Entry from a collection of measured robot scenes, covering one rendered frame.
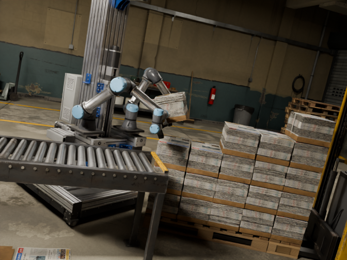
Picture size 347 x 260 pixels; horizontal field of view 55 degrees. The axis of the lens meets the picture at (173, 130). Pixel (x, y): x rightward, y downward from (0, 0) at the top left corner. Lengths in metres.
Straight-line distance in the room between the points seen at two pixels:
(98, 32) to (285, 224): 2.41
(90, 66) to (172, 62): 6.55
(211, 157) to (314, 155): 0.88
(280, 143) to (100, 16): 1.94
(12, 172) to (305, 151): 2.27
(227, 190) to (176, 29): 7.15
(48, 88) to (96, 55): 6.28
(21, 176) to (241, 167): 1.79
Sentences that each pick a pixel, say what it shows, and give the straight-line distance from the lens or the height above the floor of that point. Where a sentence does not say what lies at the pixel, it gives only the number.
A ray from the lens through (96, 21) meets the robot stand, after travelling 3.23.
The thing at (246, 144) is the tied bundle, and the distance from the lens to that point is 2.94.
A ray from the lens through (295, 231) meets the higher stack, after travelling 3.31.
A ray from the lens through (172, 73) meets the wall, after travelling 9.64.
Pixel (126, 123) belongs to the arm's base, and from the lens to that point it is 3.26.
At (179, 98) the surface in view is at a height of 1.23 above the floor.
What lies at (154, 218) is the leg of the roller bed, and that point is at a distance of 2.25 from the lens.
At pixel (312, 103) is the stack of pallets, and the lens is 9.10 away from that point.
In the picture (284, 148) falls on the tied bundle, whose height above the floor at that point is 0.98.
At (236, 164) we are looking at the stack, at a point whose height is 0.76.
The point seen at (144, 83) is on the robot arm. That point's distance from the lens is 3.38.
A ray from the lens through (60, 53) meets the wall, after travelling 9.29.
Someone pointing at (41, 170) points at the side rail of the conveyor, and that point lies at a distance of 2.07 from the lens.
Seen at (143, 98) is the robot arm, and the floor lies 1.19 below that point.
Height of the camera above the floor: 1.48
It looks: 11 degrees down
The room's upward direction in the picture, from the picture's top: 11 degrees clockwise
